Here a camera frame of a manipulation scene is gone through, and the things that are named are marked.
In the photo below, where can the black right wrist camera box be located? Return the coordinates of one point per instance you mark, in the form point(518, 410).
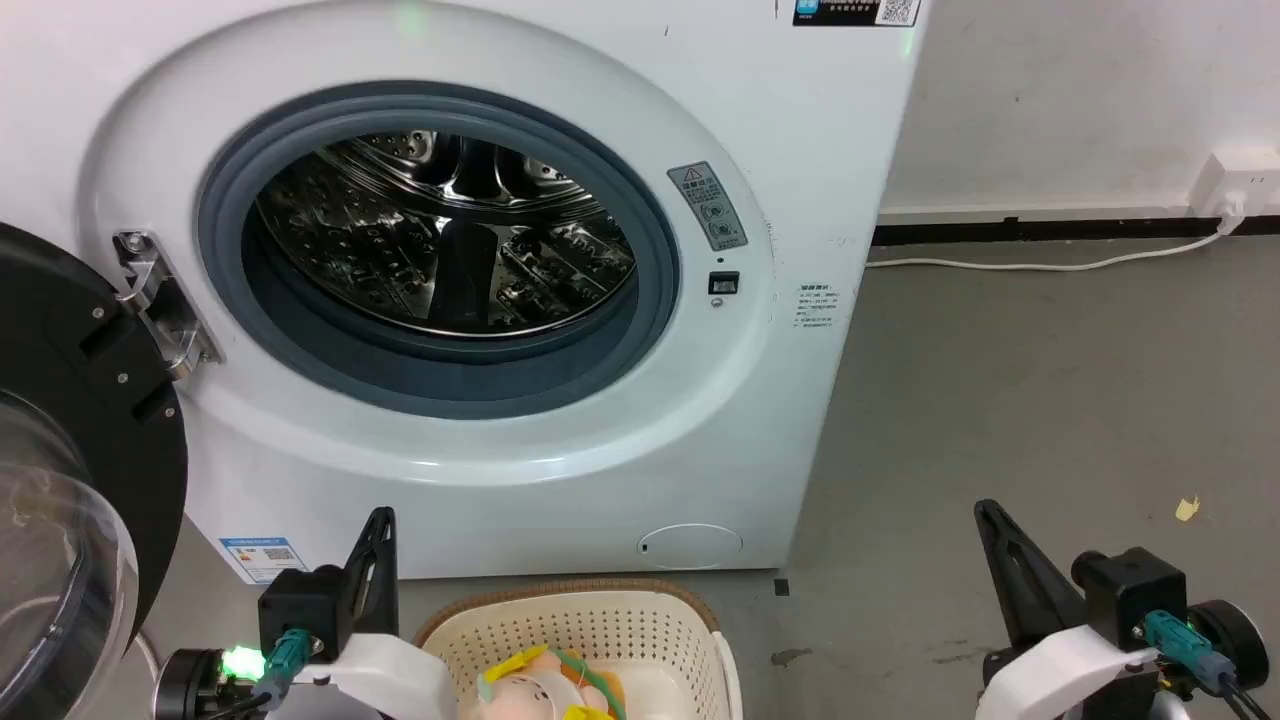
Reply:
point(1130, 595)

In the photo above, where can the black round washer door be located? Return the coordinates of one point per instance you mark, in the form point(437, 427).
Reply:
point(70, 380)

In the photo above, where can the stainless steel washer drum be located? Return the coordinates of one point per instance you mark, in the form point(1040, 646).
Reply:
point(440, 240)

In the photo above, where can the chrome door hinge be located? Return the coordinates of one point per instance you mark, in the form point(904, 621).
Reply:
point(160, 300)

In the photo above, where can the white front-load washing machine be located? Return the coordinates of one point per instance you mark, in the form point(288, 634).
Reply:
point(560, 60)

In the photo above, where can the grey rubber door gasket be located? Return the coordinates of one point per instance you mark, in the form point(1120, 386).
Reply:
point(655, 250)

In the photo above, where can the small printed text label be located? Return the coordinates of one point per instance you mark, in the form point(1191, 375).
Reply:
point(815, 306)

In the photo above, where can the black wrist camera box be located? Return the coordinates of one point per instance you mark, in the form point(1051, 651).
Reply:
point(1130, 595)
point(300, 605)

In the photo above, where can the blue energy label sticker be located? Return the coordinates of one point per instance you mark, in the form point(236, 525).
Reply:
point(262, 555)

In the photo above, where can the yellow paper scrap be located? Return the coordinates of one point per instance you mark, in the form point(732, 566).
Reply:
point(1186, 509)

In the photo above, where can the black door latch socket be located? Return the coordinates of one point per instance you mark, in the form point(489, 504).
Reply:
point(723, 283)

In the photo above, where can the cream perforated laundry basket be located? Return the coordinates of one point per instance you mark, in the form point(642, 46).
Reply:
point(600, 625)

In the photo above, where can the grey warning sticker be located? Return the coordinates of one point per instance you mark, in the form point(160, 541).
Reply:
point(709, 205)

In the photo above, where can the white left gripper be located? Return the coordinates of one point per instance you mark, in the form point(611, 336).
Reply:
point(390, 675)

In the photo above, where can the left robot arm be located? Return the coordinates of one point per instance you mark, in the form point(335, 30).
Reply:
point(195, 685)

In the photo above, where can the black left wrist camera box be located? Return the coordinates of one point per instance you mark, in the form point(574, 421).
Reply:
point(300, 605)

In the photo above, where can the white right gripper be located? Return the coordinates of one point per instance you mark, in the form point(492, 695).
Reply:
point(1070, 675)

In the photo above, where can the blue QR code sticker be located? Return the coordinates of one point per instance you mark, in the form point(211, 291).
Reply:
point(855, 11)

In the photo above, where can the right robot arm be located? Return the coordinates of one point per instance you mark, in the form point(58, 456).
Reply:
point(1225, 640)

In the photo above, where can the white wall power socket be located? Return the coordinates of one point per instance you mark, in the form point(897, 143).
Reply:
point(1235, 182)

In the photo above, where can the oval drain filter cover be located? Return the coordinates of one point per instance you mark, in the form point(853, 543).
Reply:
point(691, 545)

